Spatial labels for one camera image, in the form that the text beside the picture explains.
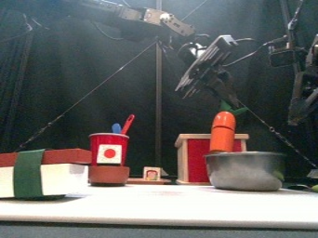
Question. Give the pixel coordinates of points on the orange toy carrot green leaves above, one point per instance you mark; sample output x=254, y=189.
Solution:
x=222, y=133

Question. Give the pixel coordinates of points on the Japan flag card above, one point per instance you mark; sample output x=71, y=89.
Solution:
x=110, y=153

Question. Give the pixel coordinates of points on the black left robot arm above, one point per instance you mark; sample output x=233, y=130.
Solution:
x=176, y=24

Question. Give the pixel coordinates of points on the stainless steel bowl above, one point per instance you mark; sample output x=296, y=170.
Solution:
x=244, y=173

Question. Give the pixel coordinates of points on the red toy spoon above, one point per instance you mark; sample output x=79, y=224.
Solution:
x=127, y=124

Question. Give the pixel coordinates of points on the wooden slot box red side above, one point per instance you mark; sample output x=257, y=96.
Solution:
x=194, y=161

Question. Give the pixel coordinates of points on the blue toy spoon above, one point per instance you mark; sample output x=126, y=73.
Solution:
x=117, y=128

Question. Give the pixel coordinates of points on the yellow-green toy piece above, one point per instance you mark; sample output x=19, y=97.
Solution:
x=315, y=188

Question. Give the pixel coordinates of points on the small picture card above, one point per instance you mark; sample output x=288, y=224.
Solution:
x=151, y=174

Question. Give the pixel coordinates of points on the red plastic cup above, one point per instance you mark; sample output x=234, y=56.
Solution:
x=95, y=148

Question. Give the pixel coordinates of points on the round orange-brown wooden disc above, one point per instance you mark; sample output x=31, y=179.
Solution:
x=109, y=176

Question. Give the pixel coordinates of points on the white plastic cutting board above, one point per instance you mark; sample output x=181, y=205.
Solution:
x=166, y=207

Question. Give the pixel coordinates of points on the large toy sushi green band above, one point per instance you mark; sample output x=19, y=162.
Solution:
x=58, y=179

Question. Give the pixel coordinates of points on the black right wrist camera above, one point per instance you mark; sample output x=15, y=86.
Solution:
x=282, y=58

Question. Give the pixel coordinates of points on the vertical metal frame pole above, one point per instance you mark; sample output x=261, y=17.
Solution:
x=158, y=124

